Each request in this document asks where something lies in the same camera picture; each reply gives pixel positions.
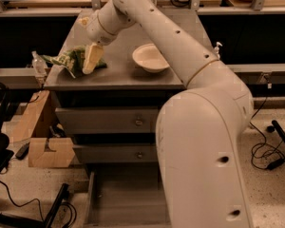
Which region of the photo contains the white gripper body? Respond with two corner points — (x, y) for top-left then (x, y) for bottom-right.
(86, 11), (116, 46)

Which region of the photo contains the green jalapeno chip bag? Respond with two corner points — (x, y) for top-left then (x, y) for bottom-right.
(42, 46), (106, 78)

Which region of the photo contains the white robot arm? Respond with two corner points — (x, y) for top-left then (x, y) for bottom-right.
(86, 0), (254, 228)

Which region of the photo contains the grey drawer cabinet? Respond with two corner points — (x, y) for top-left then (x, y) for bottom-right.
(43, 9), (231, 176)

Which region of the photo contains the grey middle drawer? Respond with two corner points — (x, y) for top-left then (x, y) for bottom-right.
(73, 143), (158, 163)

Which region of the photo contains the grey open bottom drawer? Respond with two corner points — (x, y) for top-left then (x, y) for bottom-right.
(84, 162), (171, 228)

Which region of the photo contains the white bowl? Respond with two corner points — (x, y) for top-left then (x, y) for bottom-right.
(132, 44), (170, 73)

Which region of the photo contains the clear plastic bottle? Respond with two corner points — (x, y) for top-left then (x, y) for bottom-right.
(31, 51), (48, 76)

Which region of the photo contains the wooden cutout board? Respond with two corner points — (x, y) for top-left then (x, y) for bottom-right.
(28, 138), (75, 168)

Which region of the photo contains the black chair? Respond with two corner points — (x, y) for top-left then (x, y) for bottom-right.
(0, 83), (14, 173)

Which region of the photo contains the white pump bottle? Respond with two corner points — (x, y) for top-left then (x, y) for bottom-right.
(214, 42), (222, 60)

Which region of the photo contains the black power brick left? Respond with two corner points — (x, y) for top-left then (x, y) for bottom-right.
(15, 143), (29, 160)

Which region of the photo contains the black stand base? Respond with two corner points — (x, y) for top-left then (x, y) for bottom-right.
(272, 120), (285, 143)

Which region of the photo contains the black power adapter right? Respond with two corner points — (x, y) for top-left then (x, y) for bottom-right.
(266, 158), (285, 170)

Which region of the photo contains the black floor cable left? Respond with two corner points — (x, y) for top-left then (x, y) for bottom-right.
(0, 178), (78, 228)

